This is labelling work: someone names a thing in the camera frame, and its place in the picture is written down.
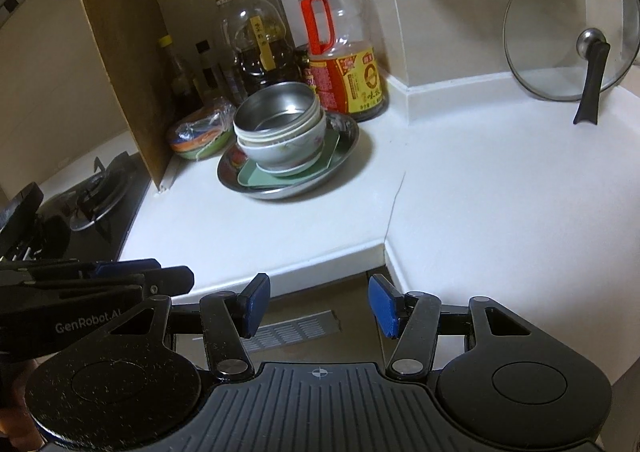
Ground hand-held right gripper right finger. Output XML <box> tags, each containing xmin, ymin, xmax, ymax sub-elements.
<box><xmin>368</xmin><ymin>274</ymin><xmax>531</xmax><ymax>379</ymax></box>

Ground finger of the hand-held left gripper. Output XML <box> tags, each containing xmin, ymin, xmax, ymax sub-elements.
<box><xmin>0</xmin><ymin>258</ymin><xmax>162</xmax><ymax>283</ymax></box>
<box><xmin>0</xmin><ymin>267</ymin><xmax>195</xmax><ymax>310</ymax></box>

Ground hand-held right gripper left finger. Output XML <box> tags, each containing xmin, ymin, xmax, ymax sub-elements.
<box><xmin>107</xmin><ymin>273</ymin><xmax>271</xmax><ymax>379</ymax></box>

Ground small floral dish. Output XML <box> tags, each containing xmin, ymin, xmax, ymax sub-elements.
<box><xmin>255</xmin><ymin>152</ymin><xmax>326</xmax><ymax>179</ymax></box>

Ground white ceramic bowl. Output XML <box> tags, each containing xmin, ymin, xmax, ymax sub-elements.
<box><xmin>236</xmin><ymin>114</ymin><xmax>327</xmax><ymax>171</ymax></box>

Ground green square plate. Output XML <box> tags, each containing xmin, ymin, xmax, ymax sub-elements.
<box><xmin>236</xmin><ymin>129</ymin><xmax>346</xmax><ymax>191</ymax></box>

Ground large steel basin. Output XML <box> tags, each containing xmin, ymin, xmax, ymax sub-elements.
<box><xmin>216</xmin><ymin>112</ymin><xmax>361</xmax><ymax>201</ymax></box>

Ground steel bowl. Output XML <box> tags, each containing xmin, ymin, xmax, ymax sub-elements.
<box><xmin>233</xmin><ymin>82</ymin><xmax>321</xmax><ymax>135</ymax></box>

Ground bagged colourful plastic bowls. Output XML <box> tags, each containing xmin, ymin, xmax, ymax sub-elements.
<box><xmin>167</xmin><ymin>99</ymin><xmax>238</xmax><ymax>161</ymax></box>

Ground person's left hand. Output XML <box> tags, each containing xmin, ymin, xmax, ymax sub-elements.
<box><xmin>0</xmin><ymin>361</ymin><xmax>38</xmax><ymax>452</ymax></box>

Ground cabinet vent grille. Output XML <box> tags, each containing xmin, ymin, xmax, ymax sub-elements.
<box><xmin>245</xmin><ymin>310</ymin><xmax>341</xmax><ymax>353</ymax></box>

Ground black gas stove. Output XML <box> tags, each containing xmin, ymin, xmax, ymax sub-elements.
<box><xmin>0</xmin><ymin>152</ymin><xmax>151</xmax><ymax>263</ymax></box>

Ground small yellow-capped bottle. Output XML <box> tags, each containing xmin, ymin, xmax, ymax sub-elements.
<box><xmin>159</xmin><ymin>34</ymin><xmax>201</xmax><ymax>113</ymax></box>

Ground black-capped dark bottle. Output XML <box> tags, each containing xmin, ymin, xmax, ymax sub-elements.
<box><xmin>195</xmin><ymin>39</ymin><xmax>222</xmax><ymax>102</ymax></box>

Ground brown board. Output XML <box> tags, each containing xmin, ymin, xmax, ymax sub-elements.
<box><xmin>62</xmin><ymin>0</ymin><xmax>176</xmax><ymax>195</ymax></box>

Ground sauce jar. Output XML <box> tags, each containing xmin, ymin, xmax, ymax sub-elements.
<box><xmin>295</xmin><ymin>44</ymin><xmax>321</xmax><ymax>100</ymax></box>

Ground large dark oil bottle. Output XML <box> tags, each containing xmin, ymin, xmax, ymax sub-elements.
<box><xmin>220</xmin><ymin>0</ymin><xmax>297</xmax><ymax>97</ymax></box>

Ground clear oil bottle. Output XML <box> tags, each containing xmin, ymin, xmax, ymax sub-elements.
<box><xmin>214</xmin><ymin>0</ymin><xmax>241</xmax><ymax>102</ymax></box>

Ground glass pot lid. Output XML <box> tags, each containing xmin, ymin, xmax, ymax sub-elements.
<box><xmin>502</xmin><ymin>0</ymin><xmax>640</xmax><ymax>125</ymax></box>

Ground oil bottle with red handle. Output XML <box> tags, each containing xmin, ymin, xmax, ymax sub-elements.
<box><xmin>296</xmin><ymin>0</ymin><xmax>390</xmax><ymax>123</ymax></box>

